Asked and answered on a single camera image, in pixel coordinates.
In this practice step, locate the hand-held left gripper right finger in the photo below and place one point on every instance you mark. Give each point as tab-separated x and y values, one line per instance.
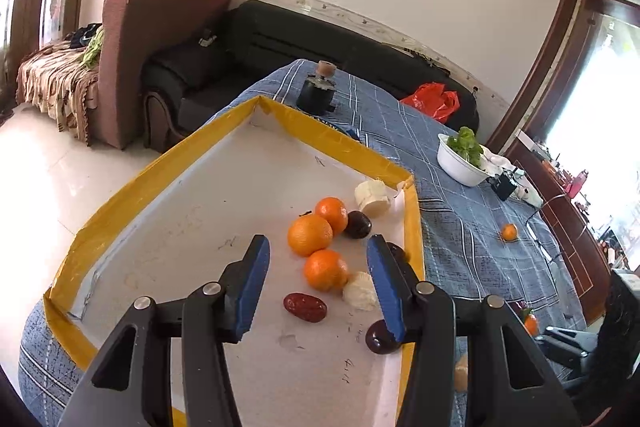
385	292

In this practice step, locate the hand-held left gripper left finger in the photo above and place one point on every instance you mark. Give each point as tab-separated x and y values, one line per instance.
252	287

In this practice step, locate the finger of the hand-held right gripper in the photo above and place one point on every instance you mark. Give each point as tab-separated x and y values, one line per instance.
565	339

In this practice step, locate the peeled banana piece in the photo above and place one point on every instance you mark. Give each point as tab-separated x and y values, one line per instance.
360	292
462	372
372	199

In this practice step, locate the dark purple plum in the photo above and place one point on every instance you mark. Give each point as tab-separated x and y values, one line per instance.
357	224
377	338
398	251

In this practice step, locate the red date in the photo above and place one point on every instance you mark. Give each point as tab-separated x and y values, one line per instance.
305	307

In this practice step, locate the large orange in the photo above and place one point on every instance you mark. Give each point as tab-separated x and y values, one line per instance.
310	235

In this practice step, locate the white tray with yellow edges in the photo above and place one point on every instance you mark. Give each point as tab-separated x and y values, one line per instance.
200	217

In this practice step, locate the small red green fruit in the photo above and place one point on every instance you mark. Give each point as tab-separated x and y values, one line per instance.
524	307

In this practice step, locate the wooden cabinet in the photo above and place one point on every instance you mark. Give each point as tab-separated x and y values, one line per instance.
575	247

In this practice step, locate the blue plaid tablecloth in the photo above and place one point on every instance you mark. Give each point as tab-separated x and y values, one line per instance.
450	217

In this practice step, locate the white bowl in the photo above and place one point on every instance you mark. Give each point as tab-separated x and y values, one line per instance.
460	169

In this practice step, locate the white cloth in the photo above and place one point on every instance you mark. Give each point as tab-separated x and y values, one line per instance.
527	193

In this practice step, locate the pink bottle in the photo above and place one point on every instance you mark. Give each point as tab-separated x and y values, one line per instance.
577	182

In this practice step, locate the small black device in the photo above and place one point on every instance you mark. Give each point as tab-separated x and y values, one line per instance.
504	184

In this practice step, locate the green leafy vegetables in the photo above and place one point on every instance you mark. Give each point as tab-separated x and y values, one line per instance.
467	144

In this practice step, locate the red plastic bag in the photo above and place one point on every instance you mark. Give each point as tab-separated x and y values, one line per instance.
432	99

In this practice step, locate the black jar with cork lid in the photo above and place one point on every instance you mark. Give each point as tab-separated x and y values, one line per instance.
316	94

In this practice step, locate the black leather sofa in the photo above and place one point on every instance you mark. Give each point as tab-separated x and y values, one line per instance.
280	37

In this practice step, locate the small white object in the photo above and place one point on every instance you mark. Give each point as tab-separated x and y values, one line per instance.
207	39

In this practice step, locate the brown armchair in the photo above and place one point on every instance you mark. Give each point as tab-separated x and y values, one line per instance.
135	47

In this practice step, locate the brown patterned blanket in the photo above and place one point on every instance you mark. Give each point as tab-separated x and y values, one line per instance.
50	82

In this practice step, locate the green cloth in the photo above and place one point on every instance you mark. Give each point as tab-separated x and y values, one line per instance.
92	47

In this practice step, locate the dark clothing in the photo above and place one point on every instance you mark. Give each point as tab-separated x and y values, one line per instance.
82	34

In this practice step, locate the wooden door frame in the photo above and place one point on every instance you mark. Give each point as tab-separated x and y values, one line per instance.
555	47

